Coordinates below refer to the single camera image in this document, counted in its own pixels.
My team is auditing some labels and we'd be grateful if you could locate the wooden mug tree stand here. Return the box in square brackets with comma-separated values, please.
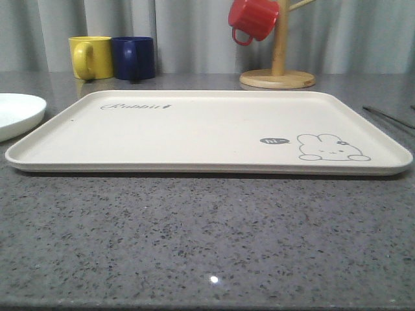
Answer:
[239, 1, 316, 89]

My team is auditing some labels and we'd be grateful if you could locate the cream rabbit serving tray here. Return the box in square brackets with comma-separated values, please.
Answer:
[5, 90, 413, 176]

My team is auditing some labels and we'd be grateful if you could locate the red mug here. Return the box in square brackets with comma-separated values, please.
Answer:
[228, 0, 279, 46]

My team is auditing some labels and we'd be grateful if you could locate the dark blue mug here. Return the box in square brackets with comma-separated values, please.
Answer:
[111, 36, 156, 80]

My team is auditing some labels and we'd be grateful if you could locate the white round plate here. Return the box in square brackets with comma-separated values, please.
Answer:
[1, 93, 47, 142]

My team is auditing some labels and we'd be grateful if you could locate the yellow mug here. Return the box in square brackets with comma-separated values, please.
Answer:
[69, 36, 113, 80]

